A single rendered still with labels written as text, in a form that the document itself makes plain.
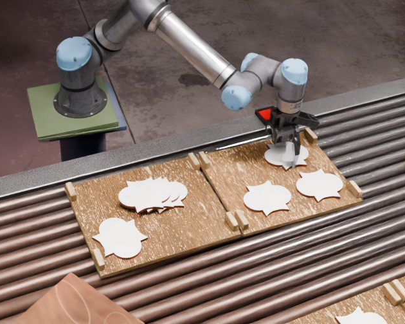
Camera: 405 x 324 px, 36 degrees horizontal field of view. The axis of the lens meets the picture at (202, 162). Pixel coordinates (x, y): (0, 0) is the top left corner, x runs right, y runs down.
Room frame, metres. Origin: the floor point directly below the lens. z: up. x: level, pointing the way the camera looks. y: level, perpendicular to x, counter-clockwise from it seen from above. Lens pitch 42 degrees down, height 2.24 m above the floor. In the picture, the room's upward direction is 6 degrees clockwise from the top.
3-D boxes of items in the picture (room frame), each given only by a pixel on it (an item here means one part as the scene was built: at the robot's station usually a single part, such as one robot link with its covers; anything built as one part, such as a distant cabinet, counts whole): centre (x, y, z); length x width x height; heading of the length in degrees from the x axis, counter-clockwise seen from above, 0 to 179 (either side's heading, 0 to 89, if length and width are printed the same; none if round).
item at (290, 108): (1.51, -0.24, 1.16); 0.08 x 0.08 x 0.05
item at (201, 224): (1.23, 0.13, 0.93); 0.41 x 0.35 x 0.02; 119
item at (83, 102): (1.74, 0.46, 0.95); 0.15 x 0.15 x 0.10
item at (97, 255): (1.02, 0.24, 0.95); 0.06 x 0.02 x 0.03; 29
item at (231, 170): (1.42, -0.24, 0.93); 0.41 x 0.35 x 0.02; 117
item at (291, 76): (1.51, -0.23, 1.24); 0.09 x 0.08 x 0.11; 62
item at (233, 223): (1.20, -0.10, 0.95); 0.06 x 0.02 x 0.03; 29
